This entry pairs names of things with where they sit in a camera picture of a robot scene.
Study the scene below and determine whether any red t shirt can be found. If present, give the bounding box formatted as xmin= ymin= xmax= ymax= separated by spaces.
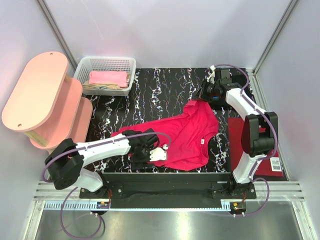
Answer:
xmin=111 ymin=100 xmax=219 ymax=171

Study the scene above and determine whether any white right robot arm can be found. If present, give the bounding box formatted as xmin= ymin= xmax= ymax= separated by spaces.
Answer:
xmin=193 ymin=64 xmax=278 ymax=198

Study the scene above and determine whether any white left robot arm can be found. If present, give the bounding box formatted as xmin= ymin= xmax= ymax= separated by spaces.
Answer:
xmin=44 ymin=128 xmax=167 ymax=192

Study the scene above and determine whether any black folded t shirt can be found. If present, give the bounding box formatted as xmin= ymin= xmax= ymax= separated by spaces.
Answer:
xmin=209 ymin=69 xmax=247 ymax=108

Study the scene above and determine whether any left orange connector board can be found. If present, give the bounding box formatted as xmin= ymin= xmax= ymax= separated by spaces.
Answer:
xmin=96 ymin=199 xmax=111 ymax=209

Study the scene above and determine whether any orange connector board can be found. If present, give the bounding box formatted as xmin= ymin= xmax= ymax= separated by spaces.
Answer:
xmin=96 ymin=199 xmax=111 ymax=209
xmin=230 ymin=201 xmax=247 ymax=212

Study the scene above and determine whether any pink folded t shirt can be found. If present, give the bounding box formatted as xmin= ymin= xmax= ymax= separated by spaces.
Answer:
xmin=88 ymin=71 xmax=128 ymax=88

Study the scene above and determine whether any beige folded t shirt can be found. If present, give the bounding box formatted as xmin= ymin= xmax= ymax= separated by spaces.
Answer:
xmin=82 ymin=74 xmax=131 ymax=90

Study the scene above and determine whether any white plastic basket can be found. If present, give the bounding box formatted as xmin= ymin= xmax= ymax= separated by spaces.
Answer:
xmin=73 ymin=56 xmax=136 ymax=97

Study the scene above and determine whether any pink three tier shelf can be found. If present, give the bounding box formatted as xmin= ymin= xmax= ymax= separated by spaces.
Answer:
xmin=1 ymin=51 xmax=93 ymax=153

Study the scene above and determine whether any right orange connector board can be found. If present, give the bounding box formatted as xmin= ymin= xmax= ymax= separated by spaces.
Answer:
xmin=230 ymin=201 xmax=247 ymax=212

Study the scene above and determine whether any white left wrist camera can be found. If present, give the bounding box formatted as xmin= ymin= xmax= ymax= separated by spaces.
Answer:
xmin=149 ymin=144 xmax=169 ymax=162

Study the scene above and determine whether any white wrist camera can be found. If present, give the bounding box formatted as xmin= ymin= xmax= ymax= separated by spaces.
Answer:
xmin=206 ymin=65 xmax=216 ymax=84
xmin=149 ymin=144 xmax=169 ymax=162

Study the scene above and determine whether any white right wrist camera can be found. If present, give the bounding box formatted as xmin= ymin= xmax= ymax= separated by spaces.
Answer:
xmin=206 ymin=65 xmax=216 ymax=84

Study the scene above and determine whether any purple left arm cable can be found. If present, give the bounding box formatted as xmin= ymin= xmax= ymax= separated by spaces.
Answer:
xmin=41 ymin=131 xmax=172 ymax=238

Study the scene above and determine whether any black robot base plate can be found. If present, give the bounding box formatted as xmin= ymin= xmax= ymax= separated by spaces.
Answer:
xmin=79 ymin=173 xmax=257 ymax=210

